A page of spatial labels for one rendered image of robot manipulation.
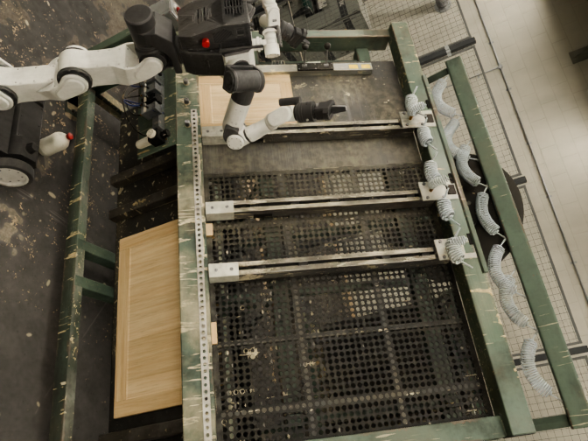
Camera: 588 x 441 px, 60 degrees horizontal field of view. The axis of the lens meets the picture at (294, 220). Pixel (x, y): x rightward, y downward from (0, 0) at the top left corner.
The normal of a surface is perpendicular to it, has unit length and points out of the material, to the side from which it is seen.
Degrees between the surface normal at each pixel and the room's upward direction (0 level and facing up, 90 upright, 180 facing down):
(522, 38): 90
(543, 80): 90
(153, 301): 90
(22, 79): 64
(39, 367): 0
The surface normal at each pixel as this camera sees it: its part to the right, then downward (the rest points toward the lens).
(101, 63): 0.01, -0.45
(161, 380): -0.42, -0.37
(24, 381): 0.90, -0.29
